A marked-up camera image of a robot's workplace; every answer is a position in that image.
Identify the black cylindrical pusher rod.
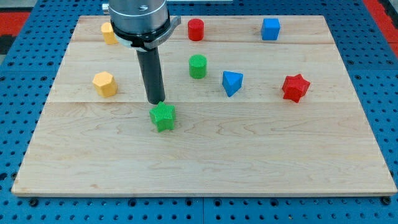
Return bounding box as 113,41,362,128
137,47,165,105

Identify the green star block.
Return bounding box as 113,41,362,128
149,101,176,132

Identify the yellow block behind arm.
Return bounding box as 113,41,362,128
100,22,118,45

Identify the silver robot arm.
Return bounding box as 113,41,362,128
102,0,181,105

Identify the yellow hexagon block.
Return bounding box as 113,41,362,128
92,72,118,98

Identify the red star block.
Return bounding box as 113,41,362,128
282,74,310,103

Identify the green cylinder block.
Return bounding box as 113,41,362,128
188,54,207,79

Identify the red cylinder block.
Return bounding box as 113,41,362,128
187,18,205,41

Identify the blue triangle block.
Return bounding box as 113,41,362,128
222,71,244,97

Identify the wooden board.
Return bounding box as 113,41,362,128
12,16,397,197

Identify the blue cube block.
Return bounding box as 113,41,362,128
261,18,280,40

